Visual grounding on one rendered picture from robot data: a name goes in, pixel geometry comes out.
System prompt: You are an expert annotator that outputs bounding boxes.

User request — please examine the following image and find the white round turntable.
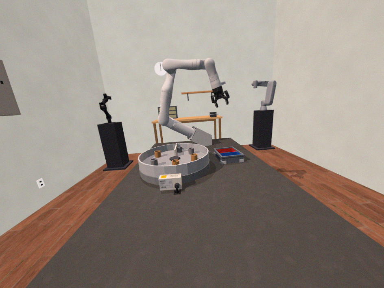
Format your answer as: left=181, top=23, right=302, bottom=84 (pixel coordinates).
left=138, top=143, right=210, bottom=194

